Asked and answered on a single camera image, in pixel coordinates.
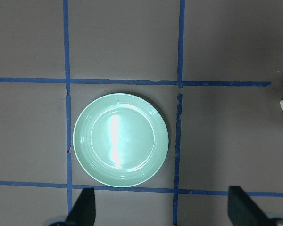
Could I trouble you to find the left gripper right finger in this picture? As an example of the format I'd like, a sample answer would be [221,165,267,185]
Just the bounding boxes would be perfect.
[228,186,276,226]

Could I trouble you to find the left green plate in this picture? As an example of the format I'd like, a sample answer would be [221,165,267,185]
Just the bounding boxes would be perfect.
[73,93,169,187]

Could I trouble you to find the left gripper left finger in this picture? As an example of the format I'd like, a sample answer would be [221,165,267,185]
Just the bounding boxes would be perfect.
[66,188,95,226]

